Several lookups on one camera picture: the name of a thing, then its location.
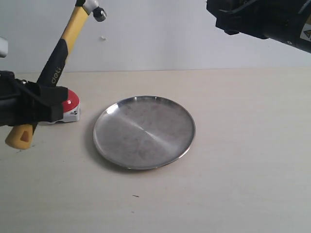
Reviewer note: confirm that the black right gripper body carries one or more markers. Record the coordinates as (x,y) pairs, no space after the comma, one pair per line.
(285,21)

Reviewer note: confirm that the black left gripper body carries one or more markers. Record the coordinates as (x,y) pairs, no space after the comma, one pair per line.
(15,101)

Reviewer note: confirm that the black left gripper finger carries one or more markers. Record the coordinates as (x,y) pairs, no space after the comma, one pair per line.
(33,94)
(41,111)

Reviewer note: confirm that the yellow black claw hammer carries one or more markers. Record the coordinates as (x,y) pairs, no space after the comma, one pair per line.
(20,137)

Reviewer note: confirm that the red dome push button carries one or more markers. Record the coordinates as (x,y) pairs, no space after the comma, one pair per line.
(71,109)

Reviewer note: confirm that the round steel plate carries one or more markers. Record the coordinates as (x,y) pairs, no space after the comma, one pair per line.
(144,132)

